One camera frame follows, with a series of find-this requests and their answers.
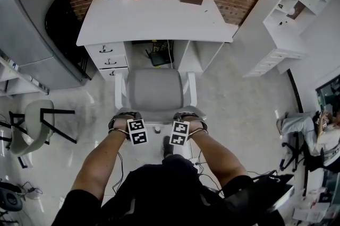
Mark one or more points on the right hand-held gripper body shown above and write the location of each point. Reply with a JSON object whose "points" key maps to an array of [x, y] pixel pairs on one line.
{"points": [[179, 133]]}

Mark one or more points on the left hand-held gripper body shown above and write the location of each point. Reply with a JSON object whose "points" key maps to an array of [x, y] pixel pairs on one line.
{"points": [[136, 132]]}

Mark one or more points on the white grey office chair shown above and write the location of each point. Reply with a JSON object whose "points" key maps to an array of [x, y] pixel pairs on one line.
{"points": [[156, 89]]}

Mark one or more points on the person's right forearm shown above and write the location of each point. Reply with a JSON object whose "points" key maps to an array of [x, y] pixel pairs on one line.
{"points": [[215, 156]]}

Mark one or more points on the person's left forearm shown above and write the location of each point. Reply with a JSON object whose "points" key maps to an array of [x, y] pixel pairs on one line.
{"points": [[106, 158]]}

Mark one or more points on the grey chair with black legs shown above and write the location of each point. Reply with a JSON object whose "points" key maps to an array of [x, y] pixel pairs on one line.
{"points": [[32, 124]]}

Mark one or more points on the white desk with drawers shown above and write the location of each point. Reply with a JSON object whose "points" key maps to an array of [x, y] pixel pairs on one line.
{"points": [[154, 20]]}

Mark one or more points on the black office chair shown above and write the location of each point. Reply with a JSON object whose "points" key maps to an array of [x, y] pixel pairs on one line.
{"points": [[313, 156]]}

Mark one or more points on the white shelf unit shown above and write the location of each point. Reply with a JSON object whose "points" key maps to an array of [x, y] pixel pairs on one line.
{"points": [[281, 42]]}

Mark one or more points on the white power strip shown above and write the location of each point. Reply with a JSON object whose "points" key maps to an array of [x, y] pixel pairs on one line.
{"points": [[194, 161]]}

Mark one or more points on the person in dark clothes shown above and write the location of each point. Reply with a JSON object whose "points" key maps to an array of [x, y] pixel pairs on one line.
{"points": [[164, 193]]}

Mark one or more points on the black router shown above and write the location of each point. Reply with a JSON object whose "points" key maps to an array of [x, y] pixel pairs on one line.
{"points": [[160, 57]]}

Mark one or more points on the black bag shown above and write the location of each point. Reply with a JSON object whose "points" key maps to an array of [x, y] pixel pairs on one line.
{"points": [[265, 185]]}

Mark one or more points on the white metal shelf rack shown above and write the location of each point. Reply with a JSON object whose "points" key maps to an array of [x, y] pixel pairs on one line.
{"points": [[18, 81]]}

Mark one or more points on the white refrigerator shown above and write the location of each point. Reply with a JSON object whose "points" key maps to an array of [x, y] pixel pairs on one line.
{"points": [[29, 34]]}

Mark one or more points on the black-framed window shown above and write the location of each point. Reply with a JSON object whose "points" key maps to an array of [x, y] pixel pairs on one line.
{"points": [[329, 95]]}

